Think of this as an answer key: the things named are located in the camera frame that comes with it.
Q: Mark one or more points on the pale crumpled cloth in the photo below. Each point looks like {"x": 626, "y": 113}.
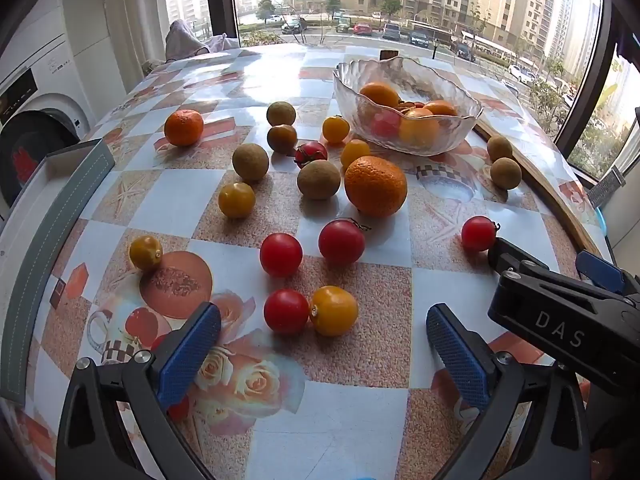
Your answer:
{"x": 182, "y": 40}

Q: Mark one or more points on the blue plastic basin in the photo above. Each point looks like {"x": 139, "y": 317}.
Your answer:
{"x": 602, "y": 222}

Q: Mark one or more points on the large orange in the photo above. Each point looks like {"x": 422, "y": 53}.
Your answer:
{"x": 375, "y": 186}

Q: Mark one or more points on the row of parked cars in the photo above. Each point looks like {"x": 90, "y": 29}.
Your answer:
{"x": 362, "y": 28}

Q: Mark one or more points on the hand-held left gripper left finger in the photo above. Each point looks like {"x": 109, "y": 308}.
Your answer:
{"x": 192, "y": 355}

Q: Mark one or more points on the clear glass bowl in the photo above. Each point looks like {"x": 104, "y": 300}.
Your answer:
{"x": 450, "y": 87}

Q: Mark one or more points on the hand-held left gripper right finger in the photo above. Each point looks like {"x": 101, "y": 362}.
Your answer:
{"x": 457, "y": 355}

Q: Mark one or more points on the grey-teal box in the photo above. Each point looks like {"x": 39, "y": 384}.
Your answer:
{"x": 37, "y": 270}

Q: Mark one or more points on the medium orange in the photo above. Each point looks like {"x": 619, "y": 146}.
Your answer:
{"x": 379, "y": 94}
{"x": 419, "y": 127}
{"x": 440, "y": 108}

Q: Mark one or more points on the white washing machine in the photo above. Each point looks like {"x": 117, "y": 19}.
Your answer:
{"x": 40, "y": 130}

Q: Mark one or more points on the brown kiwi left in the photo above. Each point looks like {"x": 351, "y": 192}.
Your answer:
{"x": 250, "y": 161}

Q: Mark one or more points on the yellow cherry tomato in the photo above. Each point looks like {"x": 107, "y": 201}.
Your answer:
{"x": 145, "y": 252}
{"x": 236, "y": 199}
{"x": 335, "y": 129}
{"x": 355, "y": 152}
{"x": 333, "y": 310}

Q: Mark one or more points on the olive brown cherry tomato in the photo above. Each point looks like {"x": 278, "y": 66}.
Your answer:
{"x": 282, "y": 138}

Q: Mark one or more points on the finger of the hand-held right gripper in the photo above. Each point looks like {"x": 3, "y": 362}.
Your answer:
{"x": 600, "y": 271}
{"x": 507, "y": 255}

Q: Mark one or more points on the dark red cherry tomato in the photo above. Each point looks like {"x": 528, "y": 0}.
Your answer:
{"x": 310, "y": 154}

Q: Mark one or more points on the grey ribbed plastic object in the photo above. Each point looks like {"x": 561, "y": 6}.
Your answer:
{"x": 607, "y": 187}

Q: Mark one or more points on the small orange mandarin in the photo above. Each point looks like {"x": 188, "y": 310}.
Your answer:
{"x": 184, "y": 127}

